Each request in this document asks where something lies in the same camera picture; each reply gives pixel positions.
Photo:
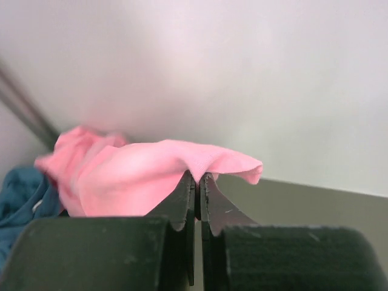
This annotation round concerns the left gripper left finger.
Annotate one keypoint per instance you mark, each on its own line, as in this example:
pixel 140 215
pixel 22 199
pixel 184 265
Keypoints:
pixel 177 211

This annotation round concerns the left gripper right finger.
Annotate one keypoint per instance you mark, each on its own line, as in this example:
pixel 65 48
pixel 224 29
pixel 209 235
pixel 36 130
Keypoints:
pixel 217 212

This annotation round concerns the pink t shirt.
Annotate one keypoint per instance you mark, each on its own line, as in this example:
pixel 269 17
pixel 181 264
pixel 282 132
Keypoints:
pixel 107 176

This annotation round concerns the dark blue t shirt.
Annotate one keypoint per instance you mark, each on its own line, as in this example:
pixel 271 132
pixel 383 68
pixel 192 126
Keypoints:
pixel 26 194

